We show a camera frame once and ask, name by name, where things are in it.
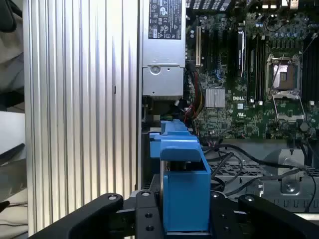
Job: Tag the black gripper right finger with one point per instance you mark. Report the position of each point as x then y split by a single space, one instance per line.
224 219

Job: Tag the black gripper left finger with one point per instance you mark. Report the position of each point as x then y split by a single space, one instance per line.
144 216

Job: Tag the black RAM slot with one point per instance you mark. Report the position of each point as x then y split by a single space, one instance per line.
250 74
260 74

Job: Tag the black expansion slot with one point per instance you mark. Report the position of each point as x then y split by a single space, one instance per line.
241 54

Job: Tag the white expansion slot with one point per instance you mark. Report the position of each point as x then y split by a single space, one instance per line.
198 47

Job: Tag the open grey PC case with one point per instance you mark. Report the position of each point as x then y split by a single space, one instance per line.
286 184

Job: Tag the green Dell motherboard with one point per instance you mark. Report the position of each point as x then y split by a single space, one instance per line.
224 119

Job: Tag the metal socket cover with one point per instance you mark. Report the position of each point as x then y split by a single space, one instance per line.
289 118

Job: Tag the silver finned chipset heatsink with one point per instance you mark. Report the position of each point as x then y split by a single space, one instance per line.
215 97

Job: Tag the silver power supply unit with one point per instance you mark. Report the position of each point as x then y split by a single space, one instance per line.
162 79

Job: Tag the CPU socket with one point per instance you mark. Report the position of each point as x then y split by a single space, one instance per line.
284 74

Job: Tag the white desk panel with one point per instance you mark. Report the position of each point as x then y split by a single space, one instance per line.
11 132

